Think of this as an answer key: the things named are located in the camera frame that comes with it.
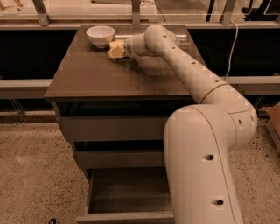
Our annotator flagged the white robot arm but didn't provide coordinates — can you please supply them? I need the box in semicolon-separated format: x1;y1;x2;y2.
108;24;257;224

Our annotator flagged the metal railing frame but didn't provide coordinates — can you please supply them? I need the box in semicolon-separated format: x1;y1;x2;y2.
0;0;280;29

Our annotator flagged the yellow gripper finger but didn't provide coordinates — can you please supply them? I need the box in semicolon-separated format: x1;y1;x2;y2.
107;48;126;60
109;39;124;49

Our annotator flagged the grey top drawer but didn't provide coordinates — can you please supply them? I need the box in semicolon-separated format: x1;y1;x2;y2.
58;116;167;142

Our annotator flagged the yellow sponge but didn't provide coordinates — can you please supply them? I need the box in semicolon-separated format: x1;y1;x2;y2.
107;40;126;59

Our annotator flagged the white ceramic bowl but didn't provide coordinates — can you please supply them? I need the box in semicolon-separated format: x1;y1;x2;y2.
86;25;115;48

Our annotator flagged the white cable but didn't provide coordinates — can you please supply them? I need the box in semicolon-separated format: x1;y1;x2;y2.
223;20;239;81

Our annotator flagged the grey drawer cabinet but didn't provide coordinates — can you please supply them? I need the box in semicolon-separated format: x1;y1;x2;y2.
44;24;205;224

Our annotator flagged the cardboard box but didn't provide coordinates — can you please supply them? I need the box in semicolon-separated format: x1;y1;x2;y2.
266;102;280;154

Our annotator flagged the grey open bottom drawer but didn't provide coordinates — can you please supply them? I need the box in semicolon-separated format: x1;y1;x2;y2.
76;167;175;224

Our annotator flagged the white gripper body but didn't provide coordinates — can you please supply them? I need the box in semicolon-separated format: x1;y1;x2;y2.
124;34;145;58

